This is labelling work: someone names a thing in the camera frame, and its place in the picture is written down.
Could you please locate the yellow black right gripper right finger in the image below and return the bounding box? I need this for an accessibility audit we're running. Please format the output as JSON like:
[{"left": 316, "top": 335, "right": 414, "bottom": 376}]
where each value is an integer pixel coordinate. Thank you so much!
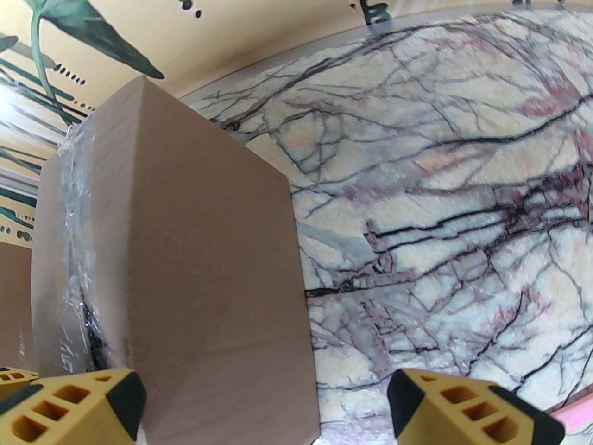
[{"left": 387, "top": 369, "right": 566, "bottom": 445}]

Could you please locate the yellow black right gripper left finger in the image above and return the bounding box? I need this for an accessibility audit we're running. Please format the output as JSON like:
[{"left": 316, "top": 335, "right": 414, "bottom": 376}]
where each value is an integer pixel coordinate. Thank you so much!
[{"left": 0, "top": 368, "right": 148, "bottom": 445}]

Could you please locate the pink utility knife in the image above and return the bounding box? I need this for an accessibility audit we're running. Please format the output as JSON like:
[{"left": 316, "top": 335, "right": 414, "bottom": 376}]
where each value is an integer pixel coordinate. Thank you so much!
[{"left": 551, "top": 399, "right": 593, "bottom": 431}]

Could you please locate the brown cardboard express box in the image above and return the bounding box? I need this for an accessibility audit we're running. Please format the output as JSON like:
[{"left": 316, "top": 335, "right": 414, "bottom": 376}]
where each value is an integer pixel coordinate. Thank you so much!
[
  {"left": 0, "top": 242, "right": 35, "bottom": 374},
  {"left": 30, "top": 76, "right": 321, "bottom": 445}
]

